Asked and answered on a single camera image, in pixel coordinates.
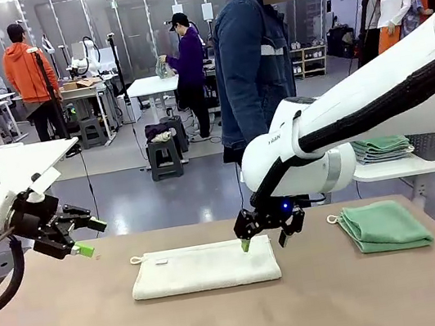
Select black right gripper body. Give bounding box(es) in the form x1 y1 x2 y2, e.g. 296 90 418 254
248 194 306 233

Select black tripod pole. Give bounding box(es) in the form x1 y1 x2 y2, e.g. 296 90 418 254
27 43 72 144
105 31 136 124

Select white side table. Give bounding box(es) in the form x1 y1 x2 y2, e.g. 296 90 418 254
0 135 92 238
349 151 435 200

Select person in purple hoodie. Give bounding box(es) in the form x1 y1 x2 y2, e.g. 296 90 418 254
159 9 218 145

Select gray plastic step stool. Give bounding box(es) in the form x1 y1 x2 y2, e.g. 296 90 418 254
146 135 186 182
77 115 108 151
159 113 191 155

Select dark clothes pile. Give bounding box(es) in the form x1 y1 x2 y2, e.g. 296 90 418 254
143 120 175 145

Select black luggage bags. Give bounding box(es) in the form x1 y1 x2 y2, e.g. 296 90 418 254
324 23 359 61

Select mannequin gray vest black pants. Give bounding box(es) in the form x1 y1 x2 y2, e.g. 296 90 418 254
347 0 401 69

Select person's right forearm denim sleeve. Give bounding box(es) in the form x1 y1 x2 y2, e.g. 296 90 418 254
214 83 260 153

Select white standing desk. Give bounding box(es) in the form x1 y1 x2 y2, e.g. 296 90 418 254
124 71 195 172

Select black right arm cable sleeve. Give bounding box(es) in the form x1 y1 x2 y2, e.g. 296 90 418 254
231 49 435 208

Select cream terry towel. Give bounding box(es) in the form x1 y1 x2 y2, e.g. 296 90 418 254
126 232 283 304

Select wooden shoe shelf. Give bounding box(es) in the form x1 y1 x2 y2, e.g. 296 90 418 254
289 42 332 80

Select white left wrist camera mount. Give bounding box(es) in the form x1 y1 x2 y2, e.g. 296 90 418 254
22 166 65 204

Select white desk with box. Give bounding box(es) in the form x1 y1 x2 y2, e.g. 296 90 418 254
60 78 119 150

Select person in denim jacket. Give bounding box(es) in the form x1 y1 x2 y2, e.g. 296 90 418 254
198 0 310 167

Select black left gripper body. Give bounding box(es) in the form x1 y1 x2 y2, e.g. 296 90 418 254
2 186 67 246

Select mannequin white top orange pants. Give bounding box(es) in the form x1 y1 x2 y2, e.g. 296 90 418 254
369 0 422 56

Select person in orange hoodie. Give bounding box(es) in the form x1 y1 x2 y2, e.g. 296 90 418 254
0 17 70 147

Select brown cardboard box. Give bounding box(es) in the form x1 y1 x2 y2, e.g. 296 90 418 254
62 76 101 92

